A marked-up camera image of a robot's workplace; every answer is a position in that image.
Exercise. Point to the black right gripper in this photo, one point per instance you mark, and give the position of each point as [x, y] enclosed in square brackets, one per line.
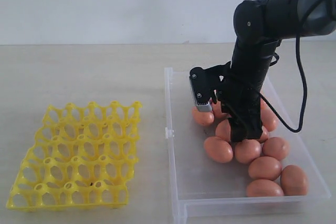
[237, 98]

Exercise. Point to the yellow plastic egg tray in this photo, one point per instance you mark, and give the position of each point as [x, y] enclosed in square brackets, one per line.
[81, 157]

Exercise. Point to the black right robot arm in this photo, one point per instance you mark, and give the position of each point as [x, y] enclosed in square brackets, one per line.
[260, 27]

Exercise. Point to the brown egg middle left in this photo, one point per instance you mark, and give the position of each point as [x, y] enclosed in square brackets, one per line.
[247, 150]

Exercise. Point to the brown egg under gripper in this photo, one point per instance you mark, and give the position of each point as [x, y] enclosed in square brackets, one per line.
[223, 130]

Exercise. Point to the brown egg right back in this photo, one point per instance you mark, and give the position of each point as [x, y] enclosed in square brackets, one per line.
[268, 118]

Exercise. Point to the brown egg middle right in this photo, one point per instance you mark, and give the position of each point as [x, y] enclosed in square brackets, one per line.
[276, 147]

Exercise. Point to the brown egg left side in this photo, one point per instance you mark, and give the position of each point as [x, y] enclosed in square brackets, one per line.
[218, 150]

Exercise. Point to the brown egg second row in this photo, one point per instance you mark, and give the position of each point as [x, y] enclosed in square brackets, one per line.
[265, 167]

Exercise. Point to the brown egg back left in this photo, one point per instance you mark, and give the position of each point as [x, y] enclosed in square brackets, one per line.
[203, 118]

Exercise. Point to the brown egg front left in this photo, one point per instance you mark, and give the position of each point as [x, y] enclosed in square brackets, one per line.
[263, 188]

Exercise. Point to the brown egg front right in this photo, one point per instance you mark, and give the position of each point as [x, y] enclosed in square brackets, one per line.
[294, 181]

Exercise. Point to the clear plastic bin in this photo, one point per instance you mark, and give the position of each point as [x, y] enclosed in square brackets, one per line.
[213, 176]

